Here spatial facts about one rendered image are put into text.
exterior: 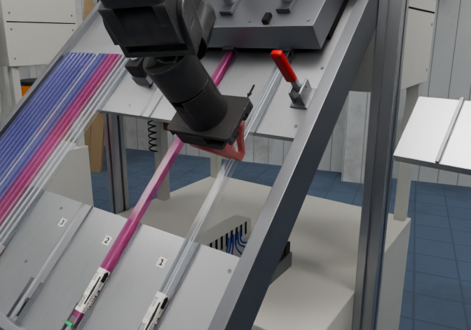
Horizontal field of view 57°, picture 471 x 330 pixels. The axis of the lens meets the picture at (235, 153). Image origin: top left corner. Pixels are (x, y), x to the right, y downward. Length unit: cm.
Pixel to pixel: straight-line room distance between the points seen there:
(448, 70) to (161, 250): 318
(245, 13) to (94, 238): 43
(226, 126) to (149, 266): 22
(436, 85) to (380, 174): 281
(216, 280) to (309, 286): 41
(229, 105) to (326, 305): 48
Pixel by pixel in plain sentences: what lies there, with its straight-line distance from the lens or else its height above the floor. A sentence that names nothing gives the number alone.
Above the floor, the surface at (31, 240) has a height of 79.
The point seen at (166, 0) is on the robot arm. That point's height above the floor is 114.
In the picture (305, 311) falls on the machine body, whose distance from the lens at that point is 86.
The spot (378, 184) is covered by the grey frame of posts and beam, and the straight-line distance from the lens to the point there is 82.
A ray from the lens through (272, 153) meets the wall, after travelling 388.
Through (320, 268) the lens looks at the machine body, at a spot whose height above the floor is 62.
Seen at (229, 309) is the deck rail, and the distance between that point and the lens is 51.
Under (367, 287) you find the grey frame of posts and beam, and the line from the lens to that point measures 91.
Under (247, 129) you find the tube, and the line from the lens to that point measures 62.
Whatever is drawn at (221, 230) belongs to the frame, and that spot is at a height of 66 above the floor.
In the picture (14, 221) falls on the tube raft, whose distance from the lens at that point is 82.
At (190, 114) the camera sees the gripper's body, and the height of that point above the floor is 102.
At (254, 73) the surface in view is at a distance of 72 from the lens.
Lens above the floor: 111
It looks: 15 degrees down
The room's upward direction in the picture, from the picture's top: straight up
